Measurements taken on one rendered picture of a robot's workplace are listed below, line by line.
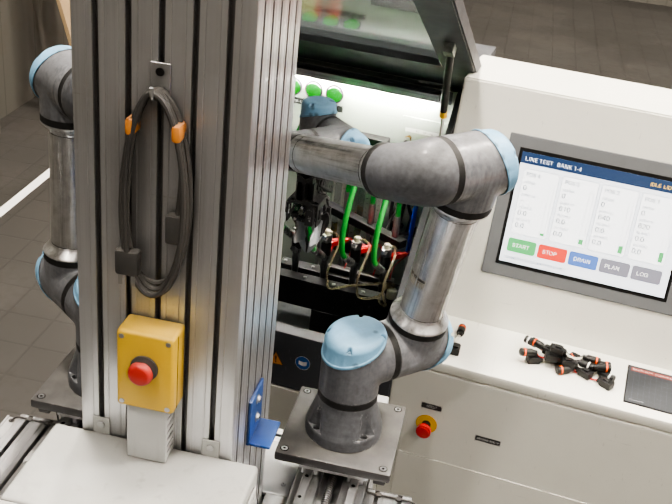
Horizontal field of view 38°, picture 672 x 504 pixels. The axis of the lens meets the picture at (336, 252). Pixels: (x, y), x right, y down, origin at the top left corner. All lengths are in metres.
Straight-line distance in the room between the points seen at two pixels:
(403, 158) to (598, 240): 0.91
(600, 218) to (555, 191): 0.12
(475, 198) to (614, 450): 0.89
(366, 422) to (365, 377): 0.11
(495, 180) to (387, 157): 0.19
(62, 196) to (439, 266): 0.73
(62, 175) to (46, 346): 2.16
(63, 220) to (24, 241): 2.85
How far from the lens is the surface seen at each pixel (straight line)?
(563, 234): 2.40
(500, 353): 2.37
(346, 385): 1.83
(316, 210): 2.09
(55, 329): 4.14
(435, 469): 2.47
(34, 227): 4.94
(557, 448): 2.37
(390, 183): 1.60
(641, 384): 2.39
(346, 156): 1.70
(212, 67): 1.27
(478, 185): 1.63
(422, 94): 2.59
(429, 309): 1.82
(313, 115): 2.02
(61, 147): 1.91
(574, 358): 2.37
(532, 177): 2.39
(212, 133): 1.30
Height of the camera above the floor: 2.24
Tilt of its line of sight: 28 degrees down
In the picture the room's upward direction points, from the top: 6 degrees clockwise
